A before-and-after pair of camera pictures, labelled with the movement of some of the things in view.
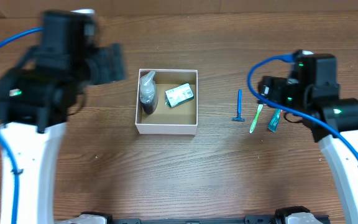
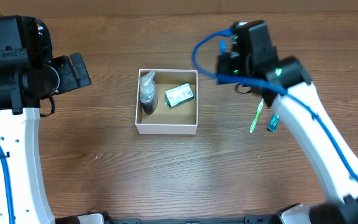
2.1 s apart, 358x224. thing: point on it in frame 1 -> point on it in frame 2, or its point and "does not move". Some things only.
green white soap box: x=178 y=95 does not move
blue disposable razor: x=239 y=106 -> x=222 y=46
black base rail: x=274 y=218 does not move
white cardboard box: x=181 y=119 does not move
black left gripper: x=102 y=57 -> x=70 y=82
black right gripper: x=276 y=88 -> x=226 y=64
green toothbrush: x=259 y=107 does not move
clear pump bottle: x=148 y=94 does not move
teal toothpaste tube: x=275 y=120 does not move
